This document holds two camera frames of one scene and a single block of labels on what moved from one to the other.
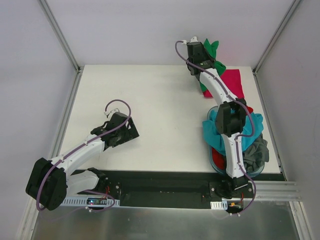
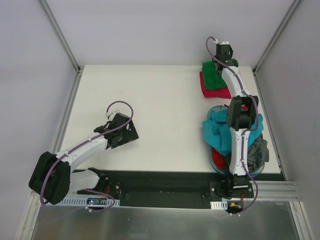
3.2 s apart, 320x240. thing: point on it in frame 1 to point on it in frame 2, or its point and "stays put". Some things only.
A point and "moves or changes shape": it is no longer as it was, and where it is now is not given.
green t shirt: (212, 48) moves or changes shape
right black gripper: (196, 50) to (224, 58)
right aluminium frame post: (276, 36) stays put
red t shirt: (219, 156) stays put
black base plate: (163, 188) stays put
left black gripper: (132, 127) stays put
